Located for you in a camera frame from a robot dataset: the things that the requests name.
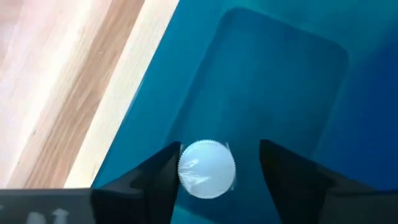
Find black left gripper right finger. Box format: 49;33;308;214
259;139;398;224

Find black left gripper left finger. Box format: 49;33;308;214
90;141;182;224

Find blue plastic bin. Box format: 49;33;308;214
91;0;398;224

